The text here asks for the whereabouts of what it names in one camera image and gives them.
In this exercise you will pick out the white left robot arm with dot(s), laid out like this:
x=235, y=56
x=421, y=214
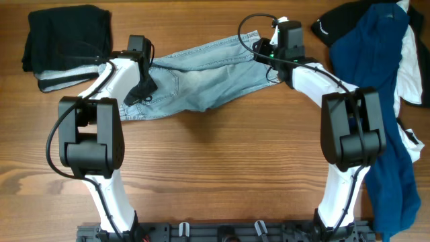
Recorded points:
x=91, y=141

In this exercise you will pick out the dark blue shirt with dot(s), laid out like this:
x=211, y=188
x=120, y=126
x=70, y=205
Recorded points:
x=369, y=56

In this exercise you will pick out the black garment with white print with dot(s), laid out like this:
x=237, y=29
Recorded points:
x=337, y=22

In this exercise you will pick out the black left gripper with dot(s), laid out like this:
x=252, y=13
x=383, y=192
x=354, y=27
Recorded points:
x=150, y=89

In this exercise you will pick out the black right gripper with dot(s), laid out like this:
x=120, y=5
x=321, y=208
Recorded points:
x=259, y=53

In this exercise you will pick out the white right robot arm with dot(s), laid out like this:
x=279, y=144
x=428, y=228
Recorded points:
x=352, y=133

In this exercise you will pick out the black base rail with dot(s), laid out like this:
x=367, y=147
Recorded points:
x=293, y=230

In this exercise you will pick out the folded black garment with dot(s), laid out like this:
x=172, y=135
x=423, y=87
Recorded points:
x=66, y=46

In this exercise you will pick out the light blue denim shorts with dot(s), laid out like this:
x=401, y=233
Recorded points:
x=201, y=78

